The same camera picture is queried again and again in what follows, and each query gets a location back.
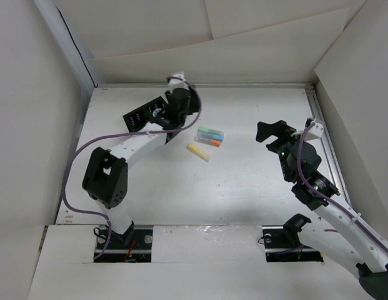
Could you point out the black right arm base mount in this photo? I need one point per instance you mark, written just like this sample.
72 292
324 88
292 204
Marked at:
282 245

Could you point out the aluminium rail right edge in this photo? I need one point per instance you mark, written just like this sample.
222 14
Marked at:
331 158

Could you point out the aluminium rail edge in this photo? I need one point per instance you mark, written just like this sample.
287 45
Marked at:
276 85
331 158

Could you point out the blue highlighter marker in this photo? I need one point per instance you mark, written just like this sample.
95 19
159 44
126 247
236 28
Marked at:
208 135

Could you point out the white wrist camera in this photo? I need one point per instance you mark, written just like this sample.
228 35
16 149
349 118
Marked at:
176 80
314 129

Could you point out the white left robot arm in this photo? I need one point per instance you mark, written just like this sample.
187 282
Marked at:
151 125

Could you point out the yellow highlighter marker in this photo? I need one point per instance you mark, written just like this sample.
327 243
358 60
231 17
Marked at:
198 152

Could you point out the aluminium rail back edge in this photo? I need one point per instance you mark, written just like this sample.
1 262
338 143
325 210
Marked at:
276 85

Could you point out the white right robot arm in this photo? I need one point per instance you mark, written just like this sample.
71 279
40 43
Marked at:
355 245

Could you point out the green highlighter marker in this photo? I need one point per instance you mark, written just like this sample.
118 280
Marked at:
209 130

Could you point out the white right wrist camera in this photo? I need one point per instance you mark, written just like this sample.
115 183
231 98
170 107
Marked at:
314 129

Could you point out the orange highlighter marker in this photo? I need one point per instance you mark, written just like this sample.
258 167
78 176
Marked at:
204 140

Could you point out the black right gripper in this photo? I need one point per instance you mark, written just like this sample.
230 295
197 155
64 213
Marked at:
280 127

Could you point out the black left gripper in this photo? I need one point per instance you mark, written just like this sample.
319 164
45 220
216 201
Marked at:
193 104

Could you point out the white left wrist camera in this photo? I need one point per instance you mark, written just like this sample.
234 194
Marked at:
176 80

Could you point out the black two-compartment organizer box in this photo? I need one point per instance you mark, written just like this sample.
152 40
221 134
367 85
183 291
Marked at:
138 118

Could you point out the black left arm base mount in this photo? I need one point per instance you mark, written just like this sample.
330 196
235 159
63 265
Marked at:
136 247

